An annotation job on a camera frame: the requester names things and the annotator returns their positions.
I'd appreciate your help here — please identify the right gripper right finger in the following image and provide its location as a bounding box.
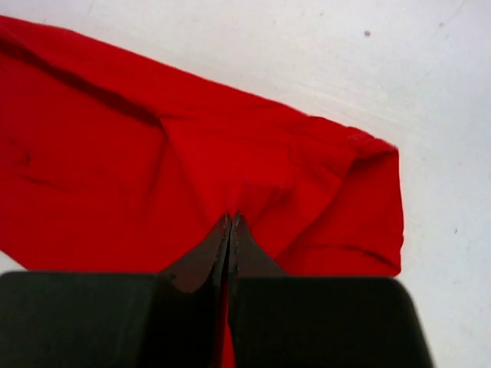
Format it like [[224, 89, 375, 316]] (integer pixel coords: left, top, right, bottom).
[[228, 215, 433, 367]]

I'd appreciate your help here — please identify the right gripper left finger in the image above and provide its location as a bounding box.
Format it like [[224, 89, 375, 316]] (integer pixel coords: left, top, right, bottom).
[[1, 215, 232, 367]]

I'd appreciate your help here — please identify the red t shirt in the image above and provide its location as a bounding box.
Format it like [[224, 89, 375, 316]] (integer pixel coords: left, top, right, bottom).
[[1, 16, 404, 367]]

